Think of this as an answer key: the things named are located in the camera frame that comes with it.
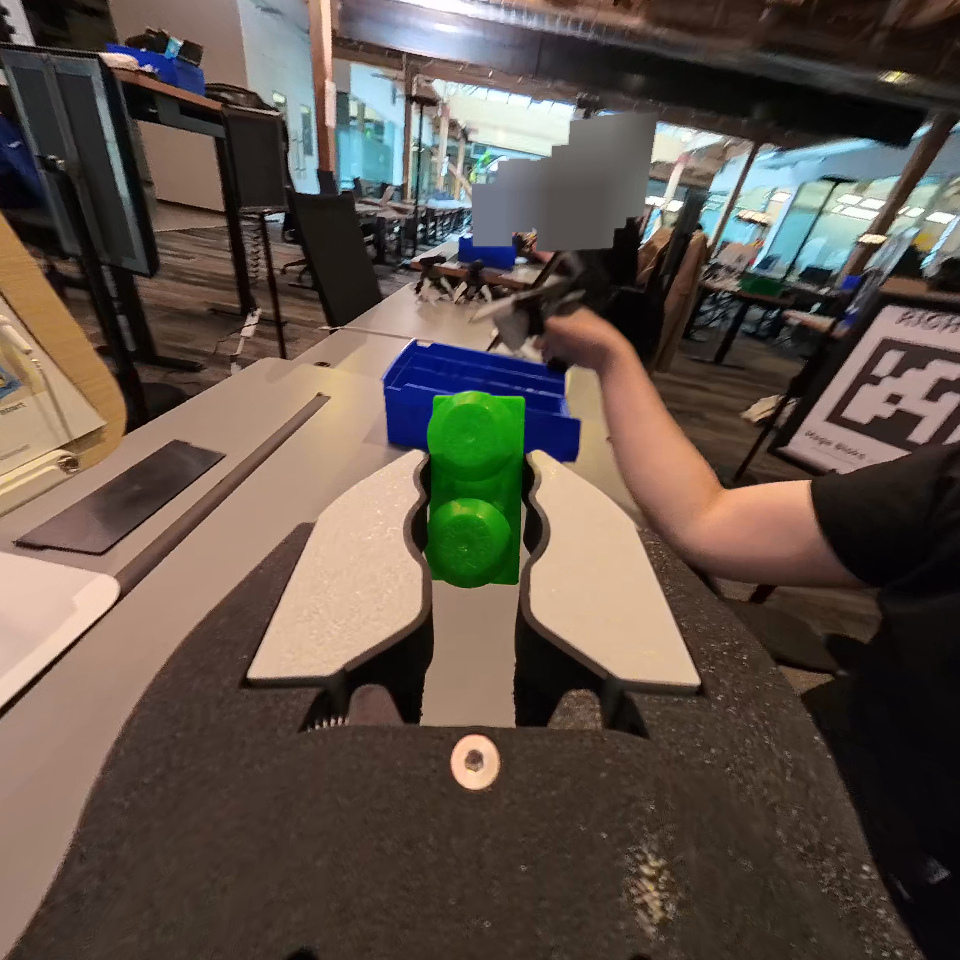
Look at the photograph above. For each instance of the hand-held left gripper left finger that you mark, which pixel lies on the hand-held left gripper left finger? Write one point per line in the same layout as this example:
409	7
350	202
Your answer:
345	585

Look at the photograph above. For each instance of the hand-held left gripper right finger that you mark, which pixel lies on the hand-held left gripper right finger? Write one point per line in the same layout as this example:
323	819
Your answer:
607	592

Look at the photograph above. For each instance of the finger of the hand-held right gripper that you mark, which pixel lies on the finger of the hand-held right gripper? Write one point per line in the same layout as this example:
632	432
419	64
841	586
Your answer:
517	304

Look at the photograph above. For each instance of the blue plastic bin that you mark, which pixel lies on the blue plastic bin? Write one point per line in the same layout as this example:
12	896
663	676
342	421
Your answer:
405	420

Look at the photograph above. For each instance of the green two-stud toy block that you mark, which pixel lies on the green two-stud toy block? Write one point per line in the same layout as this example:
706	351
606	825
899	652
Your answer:
472	465

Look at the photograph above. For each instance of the person's right forearm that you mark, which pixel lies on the person's right forearm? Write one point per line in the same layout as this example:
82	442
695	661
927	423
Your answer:
712	510

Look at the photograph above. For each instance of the adjacent grey desk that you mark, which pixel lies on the adjacent grey desk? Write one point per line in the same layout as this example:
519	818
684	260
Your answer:
390	315

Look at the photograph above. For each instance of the dark metal desk plate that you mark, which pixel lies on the dark metal desk plate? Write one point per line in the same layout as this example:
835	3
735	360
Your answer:
120	499

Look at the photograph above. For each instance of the tall brown-top desk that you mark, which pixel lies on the tall brown-top desk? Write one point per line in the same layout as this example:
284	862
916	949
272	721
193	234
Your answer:
172	105

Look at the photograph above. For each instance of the person's right hand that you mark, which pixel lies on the person's right hand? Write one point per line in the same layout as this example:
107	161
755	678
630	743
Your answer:
585	337

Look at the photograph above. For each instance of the small black tripod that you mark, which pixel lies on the small black tripod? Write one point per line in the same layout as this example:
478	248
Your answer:
472	285
431	281

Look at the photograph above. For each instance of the small blue bin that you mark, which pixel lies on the small blue bin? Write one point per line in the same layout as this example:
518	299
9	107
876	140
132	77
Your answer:
487	255

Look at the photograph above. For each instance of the brown coat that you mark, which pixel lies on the brown coat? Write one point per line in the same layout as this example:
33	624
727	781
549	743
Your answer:
675	285

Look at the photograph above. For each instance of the black office chair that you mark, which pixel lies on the black office chair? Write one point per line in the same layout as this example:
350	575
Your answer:
337	255

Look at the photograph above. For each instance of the green bin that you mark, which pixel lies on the green bin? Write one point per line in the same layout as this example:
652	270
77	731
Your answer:
761	283

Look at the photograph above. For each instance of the white crumpled cloth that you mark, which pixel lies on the white crumpled cloth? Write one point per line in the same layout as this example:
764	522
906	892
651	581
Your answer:
769	409

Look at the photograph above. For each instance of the white power strip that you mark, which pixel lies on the white power strip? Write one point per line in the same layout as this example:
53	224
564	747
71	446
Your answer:
244	337

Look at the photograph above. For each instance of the black floor lamp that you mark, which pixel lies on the black floor lamp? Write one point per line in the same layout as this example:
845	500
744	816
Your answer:
821	217

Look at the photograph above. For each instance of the black hanging box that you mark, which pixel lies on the black hanging box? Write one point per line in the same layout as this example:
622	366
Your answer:
255	157

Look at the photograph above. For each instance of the white stand base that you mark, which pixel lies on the white stand base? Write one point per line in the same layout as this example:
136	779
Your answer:
45	622

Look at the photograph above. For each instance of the framed marker sign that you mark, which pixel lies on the framed marker sign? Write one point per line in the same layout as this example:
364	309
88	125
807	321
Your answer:
885	382

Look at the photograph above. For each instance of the instruction sheet on board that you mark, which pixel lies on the instruction sheet on board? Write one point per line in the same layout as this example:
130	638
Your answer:
67	352

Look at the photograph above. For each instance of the blue storage bin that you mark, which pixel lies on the blue storage bin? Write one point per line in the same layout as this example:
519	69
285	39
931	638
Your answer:
169	71

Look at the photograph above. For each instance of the dark display on stand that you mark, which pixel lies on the dark display on stand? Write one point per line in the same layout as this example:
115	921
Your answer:
82	150

